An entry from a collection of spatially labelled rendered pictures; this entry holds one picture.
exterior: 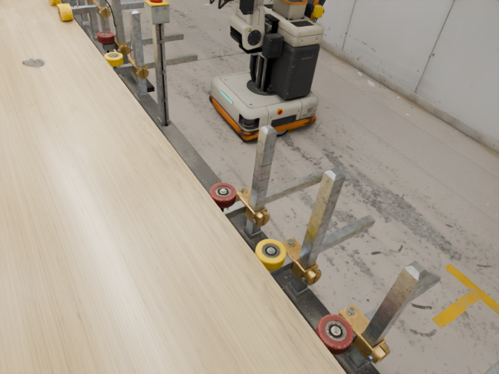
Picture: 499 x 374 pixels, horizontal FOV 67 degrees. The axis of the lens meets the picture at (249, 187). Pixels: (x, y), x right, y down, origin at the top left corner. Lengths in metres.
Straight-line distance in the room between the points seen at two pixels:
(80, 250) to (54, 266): 0.07
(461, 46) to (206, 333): 3.24
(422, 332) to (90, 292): 1.63
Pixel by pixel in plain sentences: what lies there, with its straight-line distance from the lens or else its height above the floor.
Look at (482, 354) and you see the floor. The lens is 2.25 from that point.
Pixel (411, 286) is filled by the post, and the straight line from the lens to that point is 0.81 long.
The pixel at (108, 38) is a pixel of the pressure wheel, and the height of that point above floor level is 0.90.
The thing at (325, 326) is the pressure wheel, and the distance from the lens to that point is 0.91.
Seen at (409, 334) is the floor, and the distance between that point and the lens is 2.11.
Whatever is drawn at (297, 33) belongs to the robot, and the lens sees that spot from 2.67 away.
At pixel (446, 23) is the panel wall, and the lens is 3.76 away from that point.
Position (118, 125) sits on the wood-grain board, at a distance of 1.43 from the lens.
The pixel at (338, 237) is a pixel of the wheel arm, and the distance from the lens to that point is 1.19.
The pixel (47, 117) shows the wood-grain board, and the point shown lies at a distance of 1.52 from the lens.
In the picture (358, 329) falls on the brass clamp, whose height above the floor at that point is 0.84.
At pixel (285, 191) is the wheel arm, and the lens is 1.30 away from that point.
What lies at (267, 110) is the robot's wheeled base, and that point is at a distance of 2.78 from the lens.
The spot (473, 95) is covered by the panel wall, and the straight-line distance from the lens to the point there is 3.69.
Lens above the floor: 1.68
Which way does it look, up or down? 42 degrees down
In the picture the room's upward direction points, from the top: 7 degrees clockwise
